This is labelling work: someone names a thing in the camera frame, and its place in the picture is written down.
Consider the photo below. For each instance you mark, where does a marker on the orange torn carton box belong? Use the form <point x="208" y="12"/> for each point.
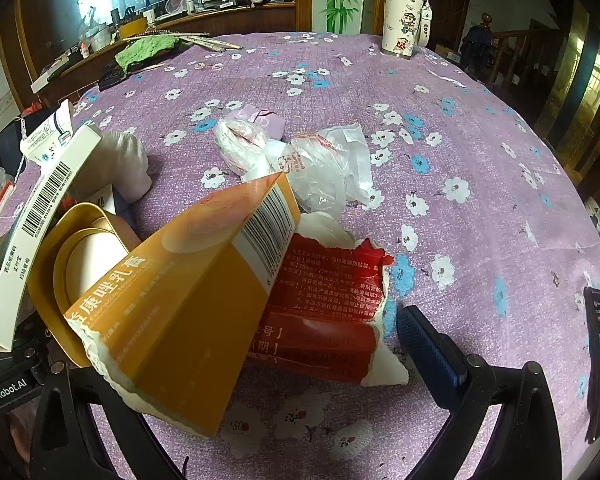
<point x="180" y="320"/>

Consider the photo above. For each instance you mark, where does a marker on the red torn packet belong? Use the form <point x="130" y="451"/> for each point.
<point x="320" y="325"/>

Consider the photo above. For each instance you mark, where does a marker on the bundle of wooden sticks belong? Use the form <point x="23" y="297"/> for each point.
<point x="205" y="40"/>

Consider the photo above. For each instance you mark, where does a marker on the purple floral tablecloth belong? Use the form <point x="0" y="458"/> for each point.
<point x="480" y="160"/>

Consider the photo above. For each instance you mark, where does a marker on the green cloth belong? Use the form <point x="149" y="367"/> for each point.
<point x="140" y="52"/>

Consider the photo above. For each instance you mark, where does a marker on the wooden brick-front counter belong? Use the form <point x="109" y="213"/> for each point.
<point x="220" y="20"/>

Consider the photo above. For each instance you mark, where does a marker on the pink white round wrapper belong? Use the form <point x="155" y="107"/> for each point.
<point x="240" y="142"/>

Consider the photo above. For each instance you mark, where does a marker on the white printed carton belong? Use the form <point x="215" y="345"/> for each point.
<point x="45" y="135"/>

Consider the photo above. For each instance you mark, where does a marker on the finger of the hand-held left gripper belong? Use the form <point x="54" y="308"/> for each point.
<point x="32" y="340"/>

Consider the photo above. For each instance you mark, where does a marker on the small white box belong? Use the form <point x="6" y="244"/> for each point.
<point x="102" y="200"/>

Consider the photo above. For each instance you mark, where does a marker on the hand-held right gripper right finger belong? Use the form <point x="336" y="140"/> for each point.
<point x="427" y="350"/>

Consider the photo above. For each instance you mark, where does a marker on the wooden stair railing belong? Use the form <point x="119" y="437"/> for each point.
<point x="505" y="55"/>

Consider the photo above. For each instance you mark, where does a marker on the yellow box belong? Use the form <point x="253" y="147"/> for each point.
<point x="132" y="26"/>

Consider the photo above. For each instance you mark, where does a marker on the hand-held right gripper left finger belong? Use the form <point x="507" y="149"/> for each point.
<point x="77" y="385"/>

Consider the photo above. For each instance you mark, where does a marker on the black pouch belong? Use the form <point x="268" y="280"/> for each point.
<point x="112" y="77"/>

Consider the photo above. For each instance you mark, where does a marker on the white plastic bottle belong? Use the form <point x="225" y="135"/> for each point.
<point x="190" y="0"/>

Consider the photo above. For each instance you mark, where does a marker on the white towel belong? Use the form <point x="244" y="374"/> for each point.
<point x="125" y="160"/>

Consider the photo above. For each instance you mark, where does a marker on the purple wrapper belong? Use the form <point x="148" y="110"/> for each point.
<point x="267" y="119"/>

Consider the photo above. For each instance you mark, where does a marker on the white cartoon tumbler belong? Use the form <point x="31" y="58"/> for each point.
<point x="405" y="17"/>

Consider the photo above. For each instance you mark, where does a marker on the long white barcode box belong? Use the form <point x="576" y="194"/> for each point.
<point x="35" y="205"/>

